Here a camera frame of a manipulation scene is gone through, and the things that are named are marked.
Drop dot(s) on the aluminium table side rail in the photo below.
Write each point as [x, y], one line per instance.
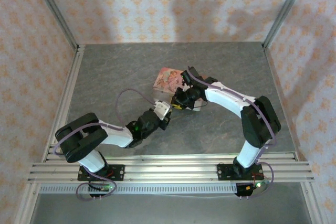
[71, 85]
[283, 98]

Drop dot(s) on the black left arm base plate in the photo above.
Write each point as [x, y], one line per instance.
[118, 172]

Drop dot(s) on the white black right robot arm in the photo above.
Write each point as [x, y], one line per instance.
[225, 98]

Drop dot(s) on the aluminium mounting rail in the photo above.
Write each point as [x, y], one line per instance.
[170, 169]

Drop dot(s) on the pink illustrated picture book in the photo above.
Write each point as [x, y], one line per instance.
[165, 79]

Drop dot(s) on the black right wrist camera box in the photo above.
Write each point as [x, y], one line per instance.
[187, 75]

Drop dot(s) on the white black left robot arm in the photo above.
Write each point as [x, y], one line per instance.
[115, 134]

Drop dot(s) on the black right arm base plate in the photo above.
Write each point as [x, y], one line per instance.
[223, 171]

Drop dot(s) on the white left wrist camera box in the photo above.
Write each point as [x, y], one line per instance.
[162, 108]

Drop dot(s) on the aluminium frame post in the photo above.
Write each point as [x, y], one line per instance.
[286, 9]
[56, 14]

